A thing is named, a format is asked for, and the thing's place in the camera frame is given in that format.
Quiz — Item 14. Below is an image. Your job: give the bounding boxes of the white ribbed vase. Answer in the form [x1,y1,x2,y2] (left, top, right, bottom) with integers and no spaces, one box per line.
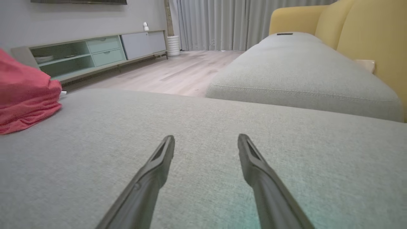
[167,35,181,57]

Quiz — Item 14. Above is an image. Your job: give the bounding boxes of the brown plant trunk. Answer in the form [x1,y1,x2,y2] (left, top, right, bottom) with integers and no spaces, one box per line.
[164,0,175,37]

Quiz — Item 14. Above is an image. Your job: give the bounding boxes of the small pale beige object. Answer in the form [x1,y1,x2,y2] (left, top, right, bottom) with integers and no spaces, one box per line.
[355,59,376,74]

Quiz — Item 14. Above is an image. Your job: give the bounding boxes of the grey pleated curtain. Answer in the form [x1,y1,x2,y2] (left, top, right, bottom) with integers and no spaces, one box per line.
[169,0,337,51]

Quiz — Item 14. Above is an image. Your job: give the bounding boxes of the red mesh jersey white stripes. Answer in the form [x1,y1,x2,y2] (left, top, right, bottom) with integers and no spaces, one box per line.
[0,48,63,135]

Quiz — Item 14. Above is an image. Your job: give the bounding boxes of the large grey fabric ottoman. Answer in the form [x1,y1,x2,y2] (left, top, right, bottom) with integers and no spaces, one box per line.
[0,88,407,229]

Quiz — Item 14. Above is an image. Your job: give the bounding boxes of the dark wall television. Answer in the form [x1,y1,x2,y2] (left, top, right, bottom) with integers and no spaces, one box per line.
[30,0,128,5]

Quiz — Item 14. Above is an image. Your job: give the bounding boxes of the pale green grey TV cabinet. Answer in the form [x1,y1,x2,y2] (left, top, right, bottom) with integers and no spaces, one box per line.
[11,30,168,85]

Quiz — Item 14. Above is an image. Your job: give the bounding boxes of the grey sofa seat cushion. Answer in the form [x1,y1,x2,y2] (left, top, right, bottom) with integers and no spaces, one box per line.
[205,32,404,123]

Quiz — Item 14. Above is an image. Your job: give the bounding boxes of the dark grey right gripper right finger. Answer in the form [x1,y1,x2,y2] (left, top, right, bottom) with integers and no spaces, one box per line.
[237,134,315,229]

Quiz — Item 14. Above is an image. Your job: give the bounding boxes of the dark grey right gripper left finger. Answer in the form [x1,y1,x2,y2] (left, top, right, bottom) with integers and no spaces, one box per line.
[95,135,176,229]

